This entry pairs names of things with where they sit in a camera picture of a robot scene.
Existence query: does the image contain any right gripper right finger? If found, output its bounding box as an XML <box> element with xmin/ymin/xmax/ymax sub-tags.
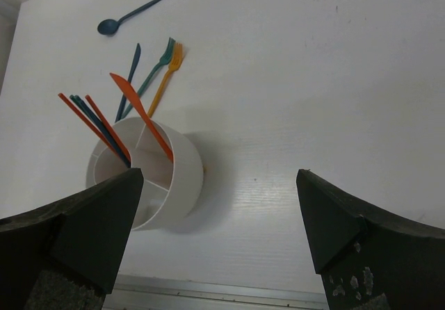
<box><xmin>296</xmin><ymin>169</ymin><xmax>444</xmax><ymax>309</ymax></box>

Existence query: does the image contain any orange plastic knife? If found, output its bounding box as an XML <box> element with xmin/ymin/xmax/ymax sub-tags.
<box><xmin>110</xmin><ymin>73</ymin><xmax>173</xmax><ymax>163</ymax></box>

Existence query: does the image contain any aluminium frame rail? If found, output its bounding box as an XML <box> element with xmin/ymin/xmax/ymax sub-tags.
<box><xmin>103</xmin><ymin>275</ymin><xmax>329</xmax><ymax>309</ymax></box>

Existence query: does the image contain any white divided round container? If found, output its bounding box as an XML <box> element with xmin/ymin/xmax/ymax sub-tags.
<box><xmin>86</xmin><ymin>115</ymin><xmax>204</xmax><ymax>231</ymax></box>

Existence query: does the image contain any dark teal chopstick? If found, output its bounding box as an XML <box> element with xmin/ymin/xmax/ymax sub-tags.
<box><xmin>103</xmin><ymin>127</ymin><xmax>131</xmax><ymax>168</ymax></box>

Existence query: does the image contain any dark blue plastic spoon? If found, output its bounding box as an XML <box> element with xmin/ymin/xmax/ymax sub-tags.
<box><xmin>97</xmin><ymin>0</ymin><xmax>162</xmax><ymax>36</ymax></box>

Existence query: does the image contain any teal plastic fork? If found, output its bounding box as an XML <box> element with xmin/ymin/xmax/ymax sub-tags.
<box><xmin>137</xmin><ymin>38</ymin><xmax>176</xmax><ymax>97</ymax></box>

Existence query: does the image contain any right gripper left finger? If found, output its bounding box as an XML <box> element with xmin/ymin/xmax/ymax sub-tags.
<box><xmin>1</xmin><ymin>168</ymin><xmax>143</xmax><ymax>309</ymax></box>

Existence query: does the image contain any dark blue plastic knife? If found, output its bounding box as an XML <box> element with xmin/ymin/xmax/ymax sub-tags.
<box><xmin>115</xmin><ymin>43</ymin><xmax>141</xmax><ymax>122</ymax></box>

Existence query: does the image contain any orange-yellow plastic fork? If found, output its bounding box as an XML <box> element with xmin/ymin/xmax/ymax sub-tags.
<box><xmin>147</xmin><ymin>42</ymin><xmax>184</xmax><ymax>117</ymax></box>

